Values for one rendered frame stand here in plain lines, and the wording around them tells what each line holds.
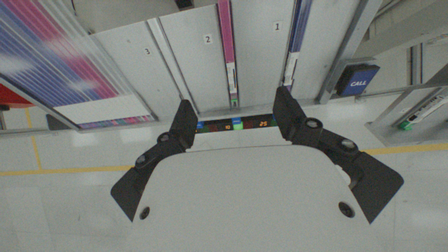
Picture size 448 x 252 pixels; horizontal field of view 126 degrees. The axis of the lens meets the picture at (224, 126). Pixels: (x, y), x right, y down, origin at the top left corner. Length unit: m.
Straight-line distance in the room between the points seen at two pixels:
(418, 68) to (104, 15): 1.42
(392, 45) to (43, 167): 2.81
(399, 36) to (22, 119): 2.91
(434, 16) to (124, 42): 0.64
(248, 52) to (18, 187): 2.96
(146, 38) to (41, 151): 2.27
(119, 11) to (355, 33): 0.68
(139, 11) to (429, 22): 0.79
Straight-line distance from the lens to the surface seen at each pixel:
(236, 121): 0.32
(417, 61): 1.17
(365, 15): 0.30
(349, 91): 0.32
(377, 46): 0.64
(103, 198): 1.96
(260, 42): 0.25
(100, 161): 1.80
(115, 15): 0.70
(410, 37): 0.59
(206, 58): 0.25
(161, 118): 0.36
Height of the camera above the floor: 1.03
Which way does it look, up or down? 82 degrees down
